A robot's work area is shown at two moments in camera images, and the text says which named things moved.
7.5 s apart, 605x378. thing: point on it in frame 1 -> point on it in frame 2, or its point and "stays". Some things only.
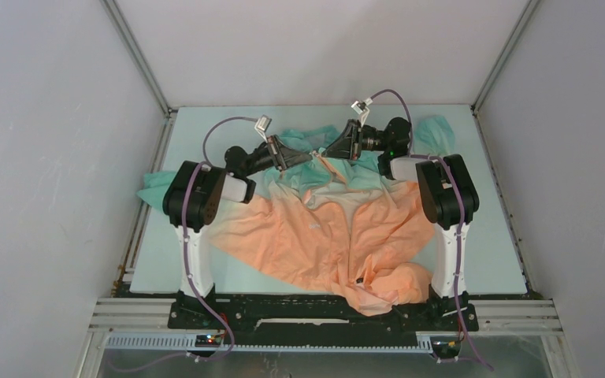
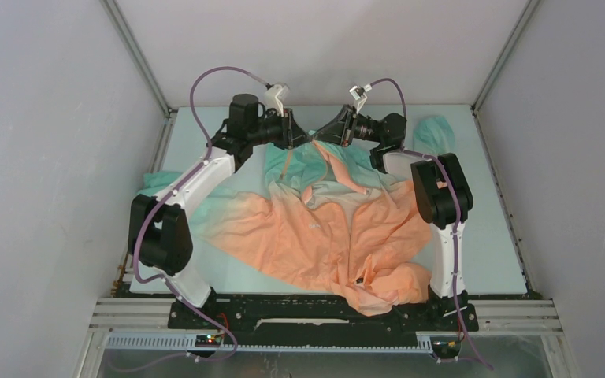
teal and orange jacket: x=353 y=224 stays
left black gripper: x=283 y=160 -> x=291 y=135
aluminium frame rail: x=135 y=315 stays
